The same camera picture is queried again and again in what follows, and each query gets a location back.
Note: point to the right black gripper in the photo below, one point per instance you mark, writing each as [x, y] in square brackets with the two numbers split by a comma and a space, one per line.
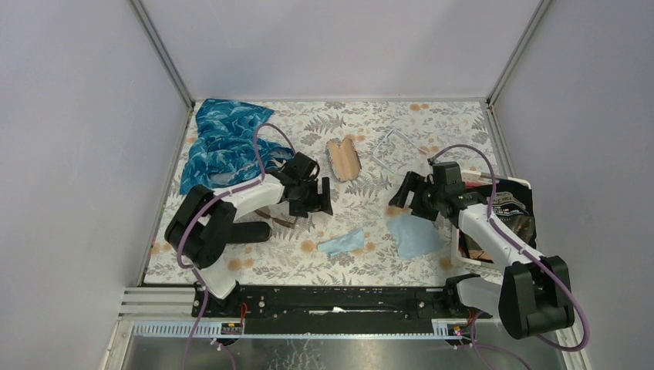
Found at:
[413, 183]

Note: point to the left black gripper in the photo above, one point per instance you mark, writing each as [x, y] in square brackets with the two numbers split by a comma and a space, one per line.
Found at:
[323, 204]

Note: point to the brown sunglasses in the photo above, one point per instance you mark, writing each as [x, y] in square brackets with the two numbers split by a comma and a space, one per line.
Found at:
[276, 220]

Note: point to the small light blue cloth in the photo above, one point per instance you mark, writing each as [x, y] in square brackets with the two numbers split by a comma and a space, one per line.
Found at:
[346, 243]

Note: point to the flag pattern glasses case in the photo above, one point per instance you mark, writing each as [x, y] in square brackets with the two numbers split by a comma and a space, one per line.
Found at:
[343, 159]

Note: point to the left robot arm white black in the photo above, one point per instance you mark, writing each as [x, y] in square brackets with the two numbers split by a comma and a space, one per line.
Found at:
[209, 220]

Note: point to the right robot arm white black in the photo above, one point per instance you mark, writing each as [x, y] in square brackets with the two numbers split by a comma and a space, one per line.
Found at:
[534, 296]

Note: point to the black glasses case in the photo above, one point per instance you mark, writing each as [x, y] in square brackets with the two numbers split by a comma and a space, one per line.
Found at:
[249, 232]

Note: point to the large light blue cloth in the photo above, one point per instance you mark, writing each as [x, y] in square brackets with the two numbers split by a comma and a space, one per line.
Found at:
[414, 236]

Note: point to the blue patterned fabric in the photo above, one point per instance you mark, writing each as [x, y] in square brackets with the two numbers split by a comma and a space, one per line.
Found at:
[225, 151]

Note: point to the white storage bin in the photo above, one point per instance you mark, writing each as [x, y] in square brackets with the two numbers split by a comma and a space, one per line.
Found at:
[481, 183]

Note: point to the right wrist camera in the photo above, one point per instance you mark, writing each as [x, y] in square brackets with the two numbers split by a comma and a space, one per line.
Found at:
[446, 173]

